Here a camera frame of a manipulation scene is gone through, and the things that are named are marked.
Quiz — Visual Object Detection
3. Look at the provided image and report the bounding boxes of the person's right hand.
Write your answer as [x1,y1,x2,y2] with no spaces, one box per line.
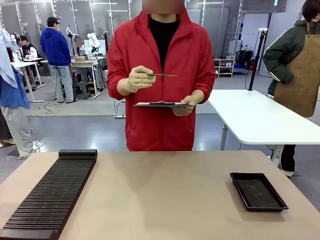
[117,65,158,97]

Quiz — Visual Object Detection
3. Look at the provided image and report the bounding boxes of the person's left hand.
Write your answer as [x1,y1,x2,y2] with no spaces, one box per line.
[171,89,205,117]

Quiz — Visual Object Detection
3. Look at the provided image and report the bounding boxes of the black clipboard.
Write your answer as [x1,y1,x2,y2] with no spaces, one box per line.
[132,100,196,109]

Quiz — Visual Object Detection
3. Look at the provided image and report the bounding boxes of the red-sleeved right forearm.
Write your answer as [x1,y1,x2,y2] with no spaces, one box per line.
[106,69,130,101]

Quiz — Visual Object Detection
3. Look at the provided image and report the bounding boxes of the red-sleeved left forearm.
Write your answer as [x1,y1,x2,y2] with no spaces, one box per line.
[197,69,217,105]

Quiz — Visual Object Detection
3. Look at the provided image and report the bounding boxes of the black slotted PCB rack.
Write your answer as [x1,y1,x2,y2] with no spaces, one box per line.
[0,148,98,240]

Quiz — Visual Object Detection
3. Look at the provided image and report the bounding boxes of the person in red jacket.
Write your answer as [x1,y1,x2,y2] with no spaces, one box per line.
[106,9,217,152]

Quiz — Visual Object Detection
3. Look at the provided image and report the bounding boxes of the white desk with cardboard box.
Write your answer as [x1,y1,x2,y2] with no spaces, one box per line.
[40,55,109,100]

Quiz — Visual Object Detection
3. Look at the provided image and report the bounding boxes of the wooden shoe shelf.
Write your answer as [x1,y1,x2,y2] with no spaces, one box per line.
[213,57,236,78]

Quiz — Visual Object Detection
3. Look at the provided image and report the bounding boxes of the black step stool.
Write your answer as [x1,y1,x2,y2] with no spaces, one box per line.
[72,80,91,101]

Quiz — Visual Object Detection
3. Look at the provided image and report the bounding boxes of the large white table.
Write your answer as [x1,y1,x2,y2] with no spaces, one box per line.
[206,88,320,168]

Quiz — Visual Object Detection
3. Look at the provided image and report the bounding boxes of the black equipment cases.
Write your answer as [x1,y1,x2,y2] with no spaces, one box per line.
[235,44,256,71]

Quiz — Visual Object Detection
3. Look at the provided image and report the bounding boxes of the black tripod pole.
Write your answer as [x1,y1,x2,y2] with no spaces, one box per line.
[247,27,269,92]

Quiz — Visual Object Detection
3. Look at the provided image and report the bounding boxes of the man in blue hoodie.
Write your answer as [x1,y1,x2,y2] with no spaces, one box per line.
[39,15,76,104]

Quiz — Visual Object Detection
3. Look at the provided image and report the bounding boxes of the small white desk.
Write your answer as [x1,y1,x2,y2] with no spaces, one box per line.
[10,57,47,104]

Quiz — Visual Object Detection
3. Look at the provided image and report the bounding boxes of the seated person in varsity jacket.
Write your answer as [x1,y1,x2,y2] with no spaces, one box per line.
[18,35,40,60]

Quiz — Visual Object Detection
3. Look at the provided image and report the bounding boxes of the black plastic tray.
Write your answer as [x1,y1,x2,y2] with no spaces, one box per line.
[229,171,290,213]

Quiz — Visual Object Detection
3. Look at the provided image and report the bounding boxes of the person in brown apron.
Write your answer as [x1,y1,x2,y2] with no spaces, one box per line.
[262,0,320,178]

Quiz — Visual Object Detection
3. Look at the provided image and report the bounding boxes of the person in light blue shirt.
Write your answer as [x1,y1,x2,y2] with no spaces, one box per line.
[0,26,36,161]

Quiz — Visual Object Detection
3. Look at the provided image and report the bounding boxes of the black floor cable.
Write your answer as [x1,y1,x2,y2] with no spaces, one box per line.
[37,98,63,115]

